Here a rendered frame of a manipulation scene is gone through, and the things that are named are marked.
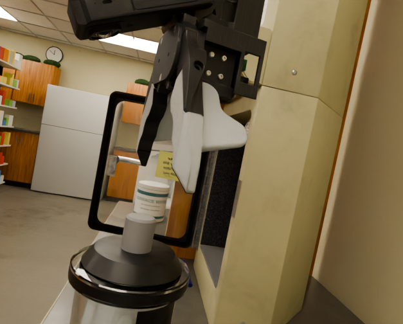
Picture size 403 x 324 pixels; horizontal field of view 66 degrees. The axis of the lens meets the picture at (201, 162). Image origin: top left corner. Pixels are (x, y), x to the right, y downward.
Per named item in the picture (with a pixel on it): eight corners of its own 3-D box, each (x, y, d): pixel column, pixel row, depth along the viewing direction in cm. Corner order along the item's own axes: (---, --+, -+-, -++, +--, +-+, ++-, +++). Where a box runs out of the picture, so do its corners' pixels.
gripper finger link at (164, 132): (181, 171, 37) (211, 108, 32) (132, 164, 35) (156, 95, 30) (177, 155, 39) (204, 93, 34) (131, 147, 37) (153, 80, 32)
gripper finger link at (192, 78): (213, 102, 21) (202, 20, 25) (193, 97, 20) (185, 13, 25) (187, 139, 25) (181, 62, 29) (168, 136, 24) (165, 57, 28)
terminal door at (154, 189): (190, 249, 87) (217, 109, 85) (86, 228, 88) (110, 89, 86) (191, 248, 88) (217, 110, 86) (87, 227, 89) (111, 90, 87)
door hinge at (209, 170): (196, 247, 89) (222, 112, 87) (197, 251, 86) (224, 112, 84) (191, 247, 89) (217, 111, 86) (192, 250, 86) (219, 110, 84)
